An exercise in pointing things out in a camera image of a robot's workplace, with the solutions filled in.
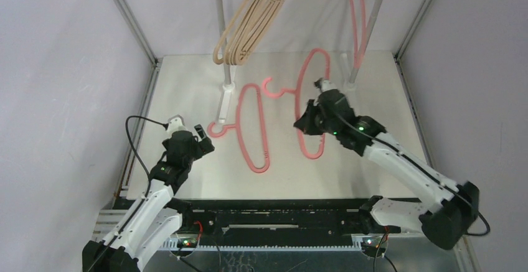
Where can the left aluminium frame post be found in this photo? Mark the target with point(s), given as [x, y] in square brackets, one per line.
[136, 30]

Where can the left grey rack pole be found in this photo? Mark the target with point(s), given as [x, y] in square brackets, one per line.
[222, 22]

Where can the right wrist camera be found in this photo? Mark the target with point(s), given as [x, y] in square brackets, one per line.
[324, 84]

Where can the grey rack pole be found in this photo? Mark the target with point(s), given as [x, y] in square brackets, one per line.
[222, 22]
[367, 28]

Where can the right aluminium frame post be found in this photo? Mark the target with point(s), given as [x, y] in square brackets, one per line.
[411, 31]

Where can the right grey rack pole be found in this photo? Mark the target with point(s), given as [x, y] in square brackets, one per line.
[367, 28]

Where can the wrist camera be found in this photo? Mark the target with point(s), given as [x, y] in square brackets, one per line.
[176, 123]
[324, 84]

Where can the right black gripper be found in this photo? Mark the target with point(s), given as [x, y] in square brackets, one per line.
[312, 113]

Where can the right circuit board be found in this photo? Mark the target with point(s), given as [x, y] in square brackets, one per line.
[376, 246]

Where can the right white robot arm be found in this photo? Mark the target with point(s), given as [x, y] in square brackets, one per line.
[445, 209]

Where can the aluminium frame post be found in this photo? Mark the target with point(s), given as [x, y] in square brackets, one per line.
[411, 31]
[136, 30]

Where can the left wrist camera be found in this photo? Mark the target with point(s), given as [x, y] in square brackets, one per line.
[176, 123]

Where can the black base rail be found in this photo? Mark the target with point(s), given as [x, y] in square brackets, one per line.
[290, 223]

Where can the circuit board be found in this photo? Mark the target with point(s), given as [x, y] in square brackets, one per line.
[187, 240]
[376, 246]

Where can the left circuit board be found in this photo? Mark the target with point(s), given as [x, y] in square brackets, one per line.
[187, 240]

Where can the pink hanger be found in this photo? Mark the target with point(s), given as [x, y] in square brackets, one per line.
[296, 91]
[237, 127]
[359, 31]

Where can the right white rack foot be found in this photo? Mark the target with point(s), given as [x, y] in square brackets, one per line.
[349, 73]

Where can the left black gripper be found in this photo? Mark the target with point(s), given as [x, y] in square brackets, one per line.
[202, 147]

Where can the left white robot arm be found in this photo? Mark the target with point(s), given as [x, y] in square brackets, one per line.
[156, 214]

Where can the beige hanger table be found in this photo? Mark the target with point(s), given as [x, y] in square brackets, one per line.
[247, 39]

